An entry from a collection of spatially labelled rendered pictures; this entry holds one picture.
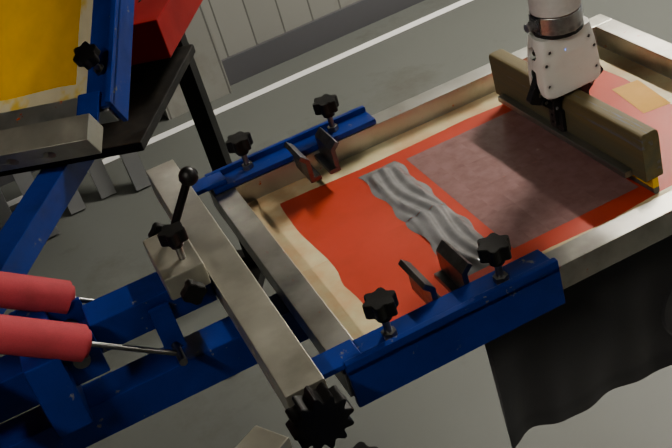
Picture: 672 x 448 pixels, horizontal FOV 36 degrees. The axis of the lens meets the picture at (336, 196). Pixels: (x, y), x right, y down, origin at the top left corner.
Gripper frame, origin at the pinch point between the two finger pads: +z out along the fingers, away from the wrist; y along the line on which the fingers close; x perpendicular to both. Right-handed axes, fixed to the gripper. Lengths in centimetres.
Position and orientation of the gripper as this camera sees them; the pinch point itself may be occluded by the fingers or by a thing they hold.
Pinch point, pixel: (568, 112)
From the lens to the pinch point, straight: 165.7
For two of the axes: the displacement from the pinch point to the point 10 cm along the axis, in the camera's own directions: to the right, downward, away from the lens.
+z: 2.3, 7.9, 5.7
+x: -4.1, -4.5, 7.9
